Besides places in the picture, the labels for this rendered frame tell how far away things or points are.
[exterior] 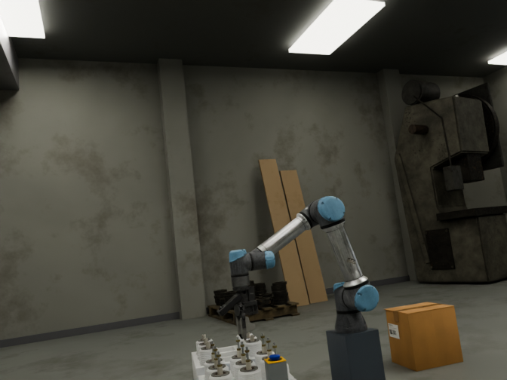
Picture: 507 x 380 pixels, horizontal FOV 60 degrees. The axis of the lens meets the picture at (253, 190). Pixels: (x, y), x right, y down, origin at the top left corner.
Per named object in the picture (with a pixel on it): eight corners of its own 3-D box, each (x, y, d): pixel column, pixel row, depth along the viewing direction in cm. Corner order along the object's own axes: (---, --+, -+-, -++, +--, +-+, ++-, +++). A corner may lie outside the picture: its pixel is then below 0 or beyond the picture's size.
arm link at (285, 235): (312, 197, 221) (235, 255, 205) (321, 194, 211) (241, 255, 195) (325, 216, 222) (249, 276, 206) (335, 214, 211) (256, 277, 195)
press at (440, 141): (398, 285, 620) (369, 93, 656) (468, 274, 664) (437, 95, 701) (481, 290, 488) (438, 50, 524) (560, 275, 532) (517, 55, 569)
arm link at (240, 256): (250, 248, 185) (230, 250, 182) (253, 274, 184) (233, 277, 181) (244, 249, 192) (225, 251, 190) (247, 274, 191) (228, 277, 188)
